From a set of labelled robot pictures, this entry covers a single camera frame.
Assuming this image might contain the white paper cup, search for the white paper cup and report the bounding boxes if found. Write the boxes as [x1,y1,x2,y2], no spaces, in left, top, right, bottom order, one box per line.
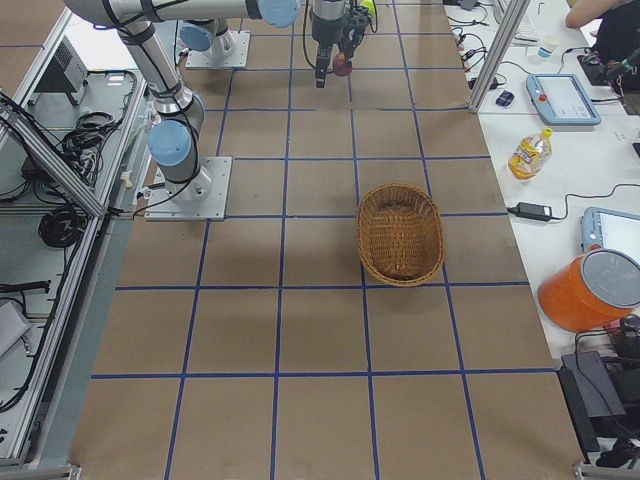
[537,35,560,60]

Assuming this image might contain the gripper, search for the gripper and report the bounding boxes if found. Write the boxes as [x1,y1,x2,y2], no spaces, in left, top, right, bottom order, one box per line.
[311,0,365,88]

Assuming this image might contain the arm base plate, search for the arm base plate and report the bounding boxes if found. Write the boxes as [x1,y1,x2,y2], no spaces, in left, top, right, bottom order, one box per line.
[144,157,233,221]
[186,31,251,70]

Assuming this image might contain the person in black shirt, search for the person in black shirt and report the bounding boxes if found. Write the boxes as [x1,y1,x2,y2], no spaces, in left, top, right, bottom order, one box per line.
[564,0,639,68]

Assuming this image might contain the woven wicker basket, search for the woven wicker basket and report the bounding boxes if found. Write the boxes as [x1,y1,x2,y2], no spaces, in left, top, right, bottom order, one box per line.
[357,183,445,287]

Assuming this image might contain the dark blue computer mouse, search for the dark blue computer mouse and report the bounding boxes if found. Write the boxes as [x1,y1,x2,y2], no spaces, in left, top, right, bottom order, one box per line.
[495,90,515,108]

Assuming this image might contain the grey control box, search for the grey control box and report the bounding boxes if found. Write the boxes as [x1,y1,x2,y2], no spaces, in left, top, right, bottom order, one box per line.
[34,36,88,106]

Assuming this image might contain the aluminium frame post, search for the aluminium frame post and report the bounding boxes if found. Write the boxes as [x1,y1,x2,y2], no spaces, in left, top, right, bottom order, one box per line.
[468,0,530,113]

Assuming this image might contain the orange bucket with lid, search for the orange bucket with lid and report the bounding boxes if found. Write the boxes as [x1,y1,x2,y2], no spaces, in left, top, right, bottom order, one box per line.
[537,248,639,333]

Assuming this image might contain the green apple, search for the green apple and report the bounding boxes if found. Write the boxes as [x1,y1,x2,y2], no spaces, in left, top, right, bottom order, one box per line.
[360,0,376,15]

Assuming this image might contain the far teach pendant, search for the far teach pendant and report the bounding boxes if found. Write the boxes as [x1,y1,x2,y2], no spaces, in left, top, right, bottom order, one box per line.
[525,74,601,126]

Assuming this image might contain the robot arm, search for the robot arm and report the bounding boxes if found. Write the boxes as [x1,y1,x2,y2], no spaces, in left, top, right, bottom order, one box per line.
[179,19,235,56]
[65,1,377,117]

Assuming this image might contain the orange juice bottle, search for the orange juice bottle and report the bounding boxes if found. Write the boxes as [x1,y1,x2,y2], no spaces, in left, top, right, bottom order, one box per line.
[507,127,554,180]

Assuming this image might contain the red yellow apple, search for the red yellow apple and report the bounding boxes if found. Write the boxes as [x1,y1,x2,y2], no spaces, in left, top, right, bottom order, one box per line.
[332,52,352,77]

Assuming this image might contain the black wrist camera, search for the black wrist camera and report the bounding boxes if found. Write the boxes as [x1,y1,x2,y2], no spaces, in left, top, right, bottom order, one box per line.
[345,4,374,31]

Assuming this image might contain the coiled black cables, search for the coiled black cables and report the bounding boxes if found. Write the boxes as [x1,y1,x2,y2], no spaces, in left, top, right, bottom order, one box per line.
[38,205,82,249]

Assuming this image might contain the teach pendant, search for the teach pendant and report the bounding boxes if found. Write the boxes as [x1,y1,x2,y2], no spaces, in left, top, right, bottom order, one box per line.
[581,207,640,262]
[525,74,601,126]

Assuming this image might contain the near teach pendant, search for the near teach pendant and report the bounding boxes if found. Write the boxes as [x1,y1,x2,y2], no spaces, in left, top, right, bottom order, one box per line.
[581,207,640,262]

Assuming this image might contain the black power adapter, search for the black power adapter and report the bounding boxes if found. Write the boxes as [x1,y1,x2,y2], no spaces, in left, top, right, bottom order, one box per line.
[507,202,553,222]

